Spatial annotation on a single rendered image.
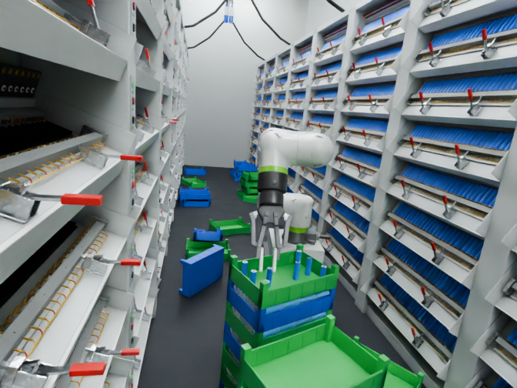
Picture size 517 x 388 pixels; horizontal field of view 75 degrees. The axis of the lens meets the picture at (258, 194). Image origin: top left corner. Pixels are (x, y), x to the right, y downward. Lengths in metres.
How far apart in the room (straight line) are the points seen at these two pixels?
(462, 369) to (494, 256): 0.42
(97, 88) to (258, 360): 0.74
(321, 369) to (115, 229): 0.62
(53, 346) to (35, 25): 0.37
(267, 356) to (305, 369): 0.10
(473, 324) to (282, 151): 0.88
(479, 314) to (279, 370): 0.74
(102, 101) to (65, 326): 0.46
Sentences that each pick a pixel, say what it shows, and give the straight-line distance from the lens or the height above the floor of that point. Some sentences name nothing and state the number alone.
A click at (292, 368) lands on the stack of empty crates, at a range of 0.96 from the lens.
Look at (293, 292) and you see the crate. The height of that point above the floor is 0.51.
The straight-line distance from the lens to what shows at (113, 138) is 0.81.
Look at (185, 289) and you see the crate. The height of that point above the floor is 0.04.
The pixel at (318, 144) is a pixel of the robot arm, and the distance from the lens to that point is 1.02.
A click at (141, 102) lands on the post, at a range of 1.50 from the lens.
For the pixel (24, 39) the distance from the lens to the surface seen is 0.39.
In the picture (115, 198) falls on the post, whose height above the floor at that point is 0.80.
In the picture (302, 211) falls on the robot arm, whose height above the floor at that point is 0.55.
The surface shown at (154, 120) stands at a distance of 1.50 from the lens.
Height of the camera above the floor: 1.03
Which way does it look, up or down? 14 degrees down
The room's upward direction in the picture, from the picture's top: 6 degrees clockwise
